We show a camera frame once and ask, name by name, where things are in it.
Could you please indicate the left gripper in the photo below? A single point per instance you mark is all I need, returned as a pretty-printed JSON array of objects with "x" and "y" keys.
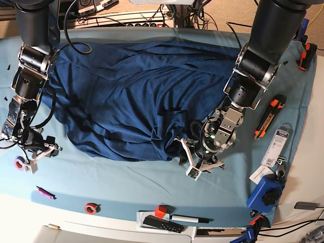
[{"x": 206, "y": 160}]

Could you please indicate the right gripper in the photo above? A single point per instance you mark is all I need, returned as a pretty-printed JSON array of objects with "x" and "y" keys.
[{"x": 34, "y": 142}]

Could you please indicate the blue t-shirt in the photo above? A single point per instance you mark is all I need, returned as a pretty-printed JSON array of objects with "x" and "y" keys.
[{"x": 129, "y": 102}]

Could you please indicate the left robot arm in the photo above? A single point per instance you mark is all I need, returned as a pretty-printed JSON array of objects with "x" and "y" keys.
[{"x": 275, "y": 24}]

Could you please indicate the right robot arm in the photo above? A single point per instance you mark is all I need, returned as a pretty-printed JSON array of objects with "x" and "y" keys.
[{"x": 38, "y": 27}]

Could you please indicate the purple tape roll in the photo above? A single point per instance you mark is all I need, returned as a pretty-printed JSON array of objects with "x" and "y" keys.
[{"x": 19, "y": 163}]

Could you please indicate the pink marker pen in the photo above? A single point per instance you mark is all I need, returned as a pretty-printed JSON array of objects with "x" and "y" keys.
[{"x": 45, "y": 193}]

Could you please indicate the red cube block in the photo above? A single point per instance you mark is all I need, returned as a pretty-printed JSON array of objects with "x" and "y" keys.
[{"x": 160, "y": 211}]

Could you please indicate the white black marker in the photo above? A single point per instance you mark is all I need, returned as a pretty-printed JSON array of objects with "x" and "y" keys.
[{"x": 189, "y": 219}]

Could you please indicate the black remote control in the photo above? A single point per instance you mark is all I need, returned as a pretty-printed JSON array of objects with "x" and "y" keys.
[{"x": 163, "y": 224}]

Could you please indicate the red tape roll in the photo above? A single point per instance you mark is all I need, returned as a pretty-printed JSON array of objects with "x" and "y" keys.
[{"x": 92, "y": 208}]

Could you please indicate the light blue table cloth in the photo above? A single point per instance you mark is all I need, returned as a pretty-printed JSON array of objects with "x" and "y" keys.
[{"x": 124, "y": 188}]

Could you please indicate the white paper tag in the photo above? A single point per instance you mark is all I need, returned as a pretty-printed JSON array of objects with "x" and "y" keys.
[{"x": 259, "y": 173}]

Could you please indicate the blue box with knob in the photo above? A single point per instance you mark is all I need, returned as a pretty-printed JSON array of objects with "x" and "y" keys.
[{"x": 266, "y": 194}]

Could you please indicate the blue orange bottom clamp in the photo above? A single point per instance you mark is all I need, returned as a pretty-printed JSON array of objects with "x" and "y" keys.
[{"x": 252, "y": 232}]

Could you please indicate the metal keys carabiner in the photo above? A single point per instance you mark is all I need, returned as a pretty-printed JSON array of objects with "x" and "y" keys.
[{"x": 281, "y": 168}]

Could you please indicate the packaged tool blister card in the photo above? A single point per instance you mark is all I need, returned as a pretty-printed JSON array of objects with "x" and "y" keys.
[{"x": 276, "y": 145}]

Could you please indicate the orange black utility knife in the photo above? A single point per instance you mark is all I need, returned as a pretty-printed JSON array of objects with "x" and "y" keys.
[{"x": 271, "y": 112}]

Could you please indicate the grey adapter box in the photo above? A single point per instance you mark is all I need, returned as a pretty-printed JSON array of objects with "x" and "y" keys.
[{"x": 305, "y": 206}]

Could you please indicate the power strip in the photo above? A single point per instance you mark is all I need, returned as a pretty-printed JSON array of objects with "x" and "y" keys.
[{"x": 132, "y": 19}]

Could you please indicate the orange black clamp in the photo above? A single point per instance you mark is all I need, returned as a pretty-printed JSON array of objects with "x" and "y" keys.
[{"x": 306, "y": 56}]

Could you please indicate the blue black clamp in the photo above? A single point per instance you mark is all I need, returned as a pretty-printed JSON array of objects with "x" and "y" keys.
[{"x": 300, "y": 34}]

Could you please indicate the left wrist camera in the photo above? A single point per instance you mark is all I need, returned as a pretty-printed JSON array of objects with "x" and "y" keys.
[{"x": 193, "y": 172}]

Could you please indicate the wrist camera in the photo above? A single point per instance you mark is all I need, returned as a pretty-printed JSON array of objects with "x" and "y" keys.
[
  {"x": 193, "y": 172},
  {"x": 32, "y": 168}
]

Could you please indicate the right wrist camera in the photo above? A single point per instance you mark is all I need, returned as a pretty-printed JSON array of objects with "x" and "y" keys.
[{"x": 32, "y": 168}]

